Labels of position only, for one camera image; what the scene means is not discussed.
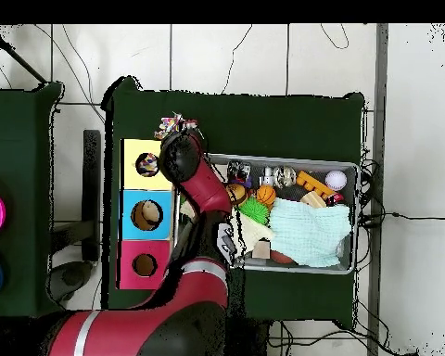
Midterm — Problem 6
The cream waffle cloth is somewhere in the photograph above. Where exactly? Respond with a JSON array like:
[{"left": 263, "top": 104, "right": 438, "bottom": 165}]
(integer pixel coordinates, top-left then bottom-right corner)
[{"left": 179, "top": 199, "right": 275, "bottom": 259}]

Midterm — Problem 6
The black cable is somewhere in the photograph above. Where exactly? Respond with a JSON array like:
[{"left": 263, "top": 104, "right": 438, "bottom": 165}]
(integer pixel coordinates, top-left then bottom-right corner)
[{"left": 359, "top": 210, "right": 445, "bottom": 223}]

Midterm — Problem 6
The black tripod leg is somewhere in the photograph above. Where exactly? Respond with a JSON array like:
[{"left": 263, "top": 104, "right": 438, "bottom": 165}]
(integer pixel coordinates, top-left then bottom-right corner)
[{"left": 0, "top": 24, "right": 48, "bottom": 84}]

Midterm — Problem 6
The hamburger toy ball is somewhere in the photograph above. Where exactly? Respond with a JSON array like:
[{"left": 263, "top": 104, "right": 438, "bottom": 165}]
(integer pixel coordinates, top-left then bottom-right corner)
[{"left": 225, "top": 183, "right": 249, "bottom": 208}]

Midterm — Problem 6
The mint green waffle cloth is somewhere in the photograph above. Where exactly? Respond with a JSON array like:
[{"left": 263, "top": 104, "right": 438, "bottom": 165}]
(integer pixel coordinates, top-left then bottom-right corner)
[{"left": 268, "top": 197, "right": 353, "bottom": 268}]

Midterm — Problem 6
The green spiky rubber ball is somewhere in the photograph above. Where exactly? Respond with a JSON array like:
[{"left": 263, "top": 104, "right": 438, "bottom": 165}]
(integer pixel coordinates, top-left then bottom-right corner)
[{"left": 238, "top": 196, "right": 272, "bottom": 226}]

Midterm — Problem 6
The wooden box with three holes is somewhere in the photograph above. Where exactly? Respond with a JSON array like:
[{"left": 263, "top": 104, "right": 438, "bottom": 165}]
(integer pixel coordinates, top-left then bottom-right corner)
[{"left": 117, "top": 138, "right": 181, "bottom": 291}]

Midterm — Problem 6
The grey metal bar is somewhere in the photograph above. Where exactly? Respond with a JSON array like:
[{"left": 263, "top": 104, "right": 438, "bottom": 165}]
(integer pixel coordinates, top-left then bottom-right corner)
[{"left": 366, "top": 23, "right": 390, "bottom": 356}]

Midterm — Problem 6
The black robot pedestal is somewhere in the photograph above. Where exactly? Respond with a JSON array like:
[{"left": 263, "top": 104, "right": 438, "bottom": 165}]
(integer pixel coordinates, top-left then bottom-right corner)
[{"left": 229, "top": 317, "right": 271, "bottom": 356}]

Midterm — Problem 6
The shallow mesh bin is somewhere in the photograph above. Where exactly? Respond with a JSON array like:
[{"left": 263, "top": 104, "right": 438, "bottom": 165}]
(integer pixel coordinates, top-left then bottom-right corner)
[{"left": 172, "top": 152, "right": 361, "bottom": 275}]

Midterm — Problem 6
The colourful polka dot cloth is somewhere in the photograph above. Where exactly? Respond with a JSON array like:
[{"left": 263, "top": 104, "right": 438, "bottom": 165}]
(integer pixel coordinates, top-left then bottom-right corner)
[
  {"left": 135, "top": 152, "right": 159, "bottom": 177},
  {"left": 154, "top": 112, "right": 199, "bottom": 141}
]

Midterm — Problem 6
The dark green tablecloth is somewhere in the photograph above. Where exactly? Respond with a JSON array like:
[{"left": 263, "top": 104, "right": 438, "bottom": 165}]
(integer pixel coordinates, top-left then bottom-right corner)
[
  {"left": 0, "top": 82, "right": 70, "bottom": 321},
  {"left": 101, "top": 76, "right": 367, "bottom": 327}
]

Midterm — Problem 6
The orange toy basketball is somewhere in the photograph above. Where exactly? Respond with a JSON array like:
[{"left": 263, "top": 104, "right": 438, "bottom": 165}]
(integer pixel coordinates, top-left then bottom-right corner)
[{"left": 254, "top": 184, "right": 278, "bottom": 206}]

